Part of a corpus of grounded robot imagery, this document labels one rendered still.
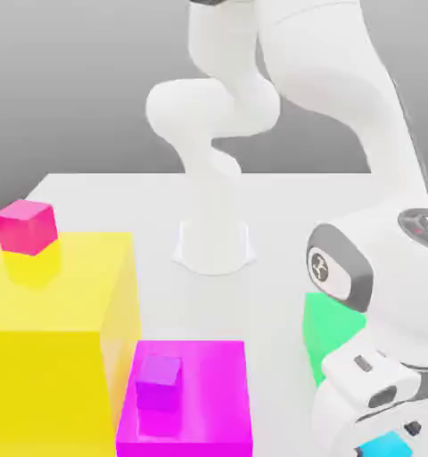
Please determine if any small cyan cube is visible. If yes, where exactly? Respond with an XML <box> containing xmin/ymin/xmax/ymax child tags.
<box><xmin>355</xmin><ymin>430</ymin><xmax>415</xmax><ymax>457</ymax></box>

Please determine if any large magenta box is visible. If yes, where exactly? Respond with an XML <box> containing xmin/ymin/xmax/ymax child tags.
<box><xmin>115</xmin><ymin>339</ymin><xmax>255</xmax><ymax>457</ymax></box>

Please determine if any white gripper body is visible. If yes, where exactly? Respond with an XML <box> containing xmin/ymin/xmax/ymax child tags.
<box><xmin>310</xmin><ymin>379</ymin><xmax>428</xmax><ymax>457</ymax></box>

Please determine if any large green box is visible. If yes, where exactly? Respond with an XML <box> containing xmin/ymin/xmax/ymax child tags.
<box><xmin>301</xmin><ymin>292</ymin><xmax>367</xmax><ymax>389</ymax></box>

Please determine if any small pink cube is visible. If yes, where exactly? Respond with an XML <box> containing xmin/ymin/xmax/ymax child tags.
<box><xmin>0</xmin><ymin>198</ymin><xmax>59</xmax><ymax>257</ymax></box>

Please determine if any small purple cube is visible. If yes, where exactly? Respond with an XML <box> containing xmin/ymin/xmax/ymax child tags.
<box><xmin>135</xmin><ymin>353</ymin><xmax>184</xmax><ymax>412</ymax></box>

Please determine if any large yellow box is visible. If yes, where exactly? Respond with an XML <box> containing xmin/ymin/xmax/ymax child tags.
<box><xmin>0</xmin><ymin>231</ymin><xmax>143</xmax><ymax>457</ymax></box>

